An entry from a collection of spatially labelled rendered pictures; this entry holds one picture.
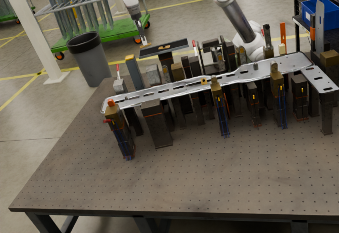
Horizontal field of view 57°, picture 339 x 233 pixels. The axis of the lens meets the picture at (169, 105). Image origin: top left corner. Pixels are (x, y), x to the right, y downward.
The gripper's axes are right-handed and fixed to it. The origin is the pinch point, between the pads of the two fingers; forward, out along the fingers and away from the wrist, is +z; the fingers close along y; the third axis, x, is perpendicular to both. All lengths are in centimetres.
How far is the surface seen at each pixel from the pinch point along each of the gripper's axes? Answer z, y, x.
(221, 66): 24, 33, 42
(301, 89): 32, 77, 72
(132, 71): 20.3, 0.1, -15.0
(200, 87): 25, 47, 21
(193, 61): 17.3, 24.0, 26.0
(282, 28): 9, 40, 84
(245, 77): 25, 55, 49
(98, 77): 111, -227, -64
